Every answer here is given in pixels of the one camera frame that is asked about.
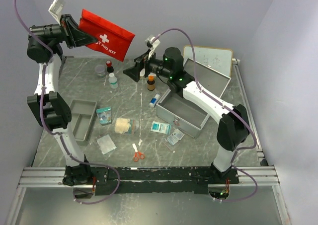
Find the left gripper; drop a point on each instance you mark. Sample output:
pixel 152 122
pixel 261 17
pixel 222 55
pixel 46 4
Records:
pixel 74 36

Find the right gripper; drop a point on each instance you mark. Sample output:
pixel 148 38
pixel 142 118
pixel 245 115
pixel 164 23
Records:
pixel 133 72

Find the red first aid kit pouch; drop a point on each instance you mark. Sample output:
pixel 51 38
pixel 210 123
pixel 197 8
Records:
pixel 112 39

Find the teal bandage packet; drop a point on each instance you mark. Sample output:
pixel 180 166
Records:
pixel 104 115

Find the orange handled scissors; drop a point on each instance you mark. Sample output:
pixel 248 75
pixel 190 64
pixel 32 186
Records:
pixel 138 155

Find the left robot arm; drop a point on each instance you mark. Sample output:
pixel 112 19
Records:
pixel 47 105

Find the brown medicine bottle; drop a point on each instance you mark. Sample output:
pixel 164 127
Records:
pixel 151 83

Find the black bottle red cap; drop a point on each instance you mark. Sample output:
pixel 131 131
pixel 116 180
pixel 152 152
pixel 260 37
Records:
pixel 109 67

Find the clear lidded plastic cup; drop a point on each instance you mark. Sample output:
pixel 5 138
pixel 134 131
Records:
pixel 100 70

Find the white blue tube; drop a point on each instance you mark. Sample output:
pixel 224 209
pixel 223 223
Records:
pixel 154 100

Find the teal white wipes packet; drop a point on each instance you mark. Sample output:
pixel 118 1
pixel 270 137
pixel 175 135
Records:
pixel 163 128

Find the grey plastic divided tray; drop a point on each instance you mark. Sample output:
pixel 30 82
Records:
pixel 83 112

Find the grey metal case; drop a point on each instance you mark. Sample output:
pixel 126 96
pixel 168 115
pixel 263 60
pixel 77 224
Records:
pixel 185 115

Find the blue white sachet packet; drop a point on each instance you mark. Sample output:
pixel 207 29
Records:
pixel 175 137

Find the clear bag of gauze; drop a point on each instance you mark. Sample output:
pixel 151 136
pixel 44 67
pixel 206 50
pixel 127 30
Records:
pixel 106 144

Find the small whiteboard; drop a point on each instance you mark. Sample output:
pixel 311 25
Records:
pixel 217 59

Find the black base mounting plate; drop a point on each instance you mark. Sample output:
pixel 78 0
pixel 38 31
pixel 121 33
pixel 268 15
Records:
pixel 105 180

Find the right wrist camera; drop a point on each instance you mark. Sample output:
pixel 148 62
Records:
pixel 152 43

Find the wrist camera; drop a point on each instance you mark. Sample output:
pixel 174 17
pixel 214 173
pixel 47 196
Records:
pixel 152 43
pixel 56 8

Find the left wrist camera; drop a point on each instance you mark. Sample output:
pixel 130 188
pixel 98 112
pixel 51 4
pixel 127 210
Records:
pixel 56 8

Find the aluminium frame rail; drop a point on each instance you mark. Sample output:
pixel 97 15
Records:
pixel 246 176

